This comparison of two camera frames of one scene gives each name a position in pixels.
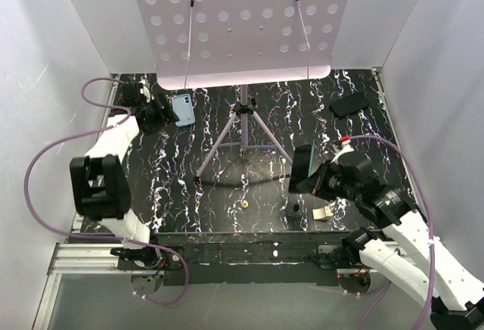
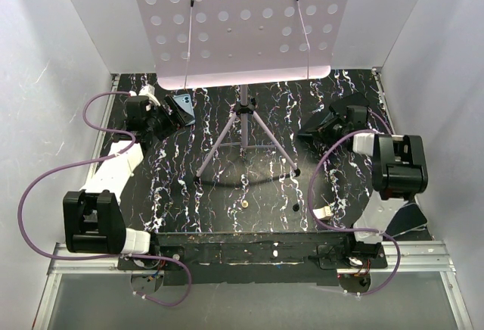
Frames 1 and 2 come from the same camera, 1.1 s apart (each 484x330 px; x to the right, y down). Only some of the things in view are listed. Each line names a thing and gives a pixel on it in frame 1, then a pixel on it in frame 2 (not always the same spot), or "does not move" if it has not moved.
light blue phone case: x=182 y=107 does not move
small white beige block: x=320 y=213 does not move
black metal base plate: x=238 y=259 does not move
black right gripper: x=314 y=184 → x=326 y=126
